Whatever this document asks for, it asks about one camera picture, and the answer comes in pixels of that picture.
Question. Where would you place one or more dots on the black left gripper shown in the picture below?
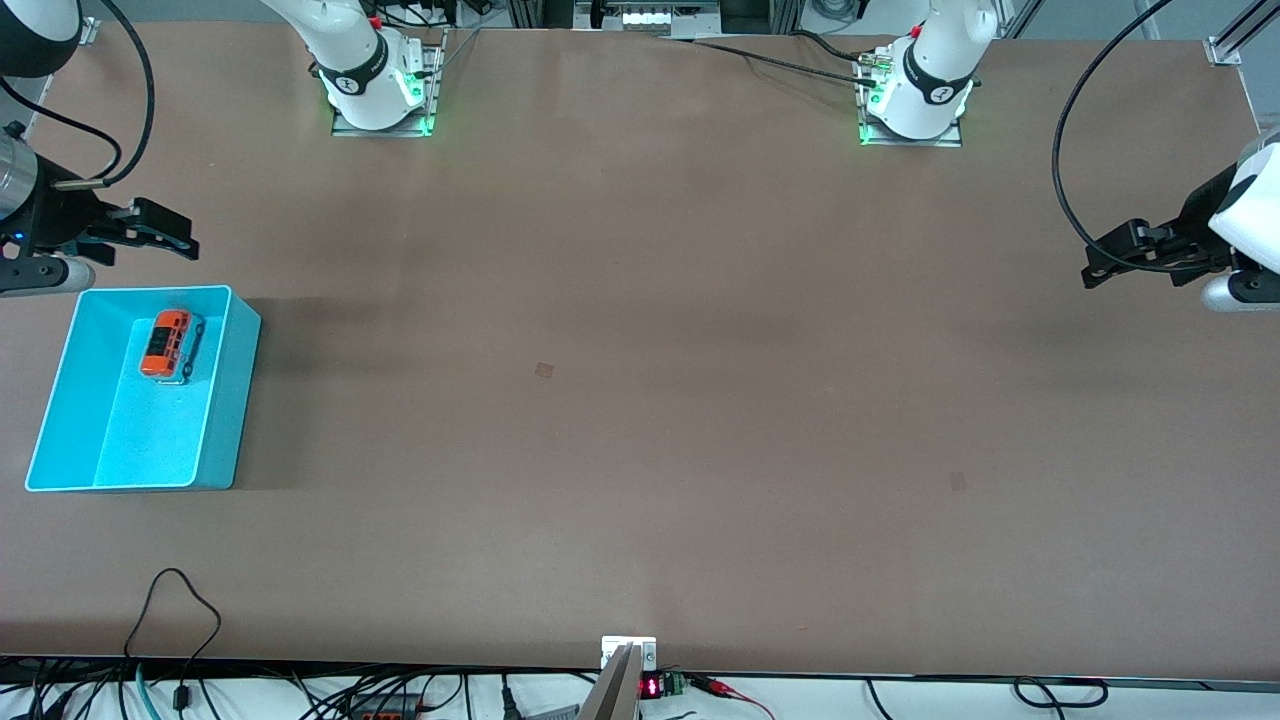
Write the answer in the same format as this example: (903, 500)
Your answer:
(1196, 220)

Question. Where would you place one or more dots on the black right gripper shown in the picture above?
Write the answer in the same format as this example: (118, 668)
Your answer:
(58, 217)

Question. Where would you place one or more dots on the orange toy bus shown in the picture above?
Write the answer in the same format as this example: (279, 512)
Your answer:
(165, 345)

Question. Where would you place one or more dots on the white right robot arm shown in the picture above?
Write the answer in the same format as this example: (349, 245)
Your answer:
(365, 70)

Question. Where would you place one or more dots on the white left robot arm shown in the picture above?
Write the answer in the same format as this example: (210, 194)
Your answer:
(930, 70)

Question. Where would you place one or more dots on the blue plastic box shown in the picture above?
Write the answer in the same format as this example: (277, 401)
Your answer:
(140, 440)

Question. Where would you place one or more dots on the black orange power strip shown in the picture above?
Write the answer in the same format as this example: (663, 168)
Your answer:
(385, 708)

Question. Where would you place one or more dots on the lit equipment rack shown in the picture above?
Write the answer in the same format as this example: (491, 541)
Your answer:
(648, 15)

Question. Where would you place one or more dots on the red digit display module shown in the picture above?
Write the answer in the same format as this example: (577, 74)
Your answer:
(651, 688)

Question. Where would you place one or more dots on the aluminium corner bracket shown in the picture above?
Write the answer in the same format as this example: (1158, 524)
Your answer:
(1224, 52)
(88, 30)

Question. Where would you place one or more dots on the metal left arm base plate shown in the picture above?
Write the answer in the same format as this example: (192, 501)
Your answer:
(950, 138)

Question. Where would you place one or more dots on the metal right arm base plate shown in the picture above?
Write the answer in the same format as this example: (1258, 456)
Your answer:
(432, 70)

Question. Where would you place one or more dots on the white metal edge bracket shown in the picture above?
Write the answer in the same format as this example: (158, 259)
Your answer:
(612, 648)

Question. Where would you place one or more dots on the grey metal camera bar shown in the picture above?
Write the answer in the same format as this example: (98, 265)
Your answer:
(612, 695)

